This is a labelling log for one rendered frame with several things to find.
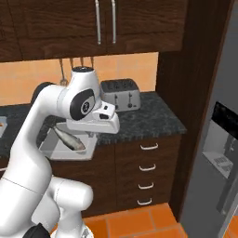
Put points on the dark wood base cupboard door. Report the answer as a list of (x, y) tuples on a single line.
[(103, 179)]

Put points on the hanging metal fork tool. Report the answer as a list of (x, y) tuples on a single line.
[(63, 81)]

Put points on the hanging kitchen tool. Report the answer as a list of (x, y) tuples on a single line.
[(72, 63), (82, 61), (92, 62)]

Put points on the grey fish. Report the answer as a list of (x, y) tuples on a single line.
[(70, 140)]

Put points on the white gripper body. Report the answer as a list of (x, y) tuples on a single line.
[(93, 125)]

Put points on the silver toaster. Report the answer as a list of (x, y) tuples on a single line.
[(122, 94)]

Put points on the dark wood tall side panel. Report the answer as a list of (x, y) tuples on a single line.
[(192, 77)]

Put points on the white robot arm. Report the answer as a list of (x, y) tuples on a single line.
[(29, 148)]

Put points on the dark wood drawer front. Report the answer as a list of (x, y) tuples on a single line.
[(165, 167), (162, 186), (159, 201), (167, 145)]

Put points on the clear vegetable container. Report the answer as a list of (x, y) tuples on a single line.
[(2, 130)]

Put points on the grey fridge with dispenser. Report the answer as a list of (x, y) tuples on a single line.
[(214, 161)]

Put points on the dark wood wall cupboard door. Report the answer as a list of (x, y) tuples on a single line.
[(6, 31), (55, 24), (148, 21)]

